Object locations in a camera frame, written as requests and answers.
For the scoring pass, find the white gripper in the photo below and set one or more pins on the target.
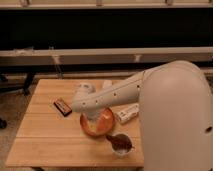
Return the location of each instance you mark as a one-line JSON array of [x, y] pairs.
[[93, 114]]

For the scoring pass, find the orange ceramic bowl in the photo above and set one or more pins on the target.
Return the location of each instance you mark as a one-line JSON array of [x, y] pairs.
[[99, 126]]

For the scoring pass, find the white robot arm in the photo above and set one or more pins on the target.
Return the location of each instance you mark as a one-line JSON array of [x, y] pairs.
[[175, 111]]

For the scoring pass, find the white rectangular box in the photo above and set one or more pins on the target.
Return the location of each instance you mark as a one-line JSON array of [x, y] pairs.
[[126, 114]]

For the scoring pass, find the dark chocolate bar package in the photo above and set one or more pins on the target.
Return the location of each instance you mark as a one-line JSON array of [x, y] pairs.
[[63, 107]]

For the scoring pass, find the white cup with brown contents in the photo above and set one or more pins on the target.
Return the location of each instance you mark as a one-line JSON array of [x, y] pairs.
[[121, 144]]

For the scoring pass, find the wooden table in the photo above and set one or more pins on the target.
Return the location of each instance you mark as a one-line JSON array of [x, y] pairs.
[[45, 138]]

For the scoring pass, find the white horizontal rail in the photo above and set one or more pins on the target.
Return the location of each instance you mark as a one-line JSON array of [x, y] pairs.
[[26, 57]]

